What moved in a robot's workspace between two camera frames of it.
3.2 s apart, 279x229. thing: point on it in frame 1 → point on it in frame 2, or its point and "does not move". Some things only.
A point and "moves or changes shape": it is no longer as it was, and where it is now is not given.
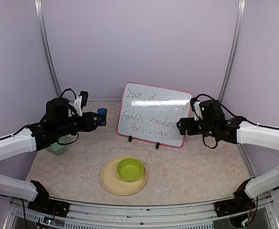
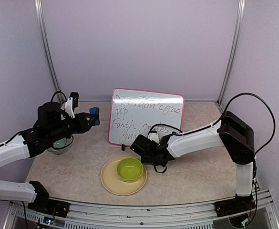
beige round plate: [111, 182] does not move
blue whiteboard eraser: [103, 111] moves or changes shape
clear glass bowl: [55, 148] does not move
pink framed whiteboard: [150, 114] moves or changes shape
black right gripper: [182, 129] → [144, 160]
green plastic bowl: [129, 169] does not move
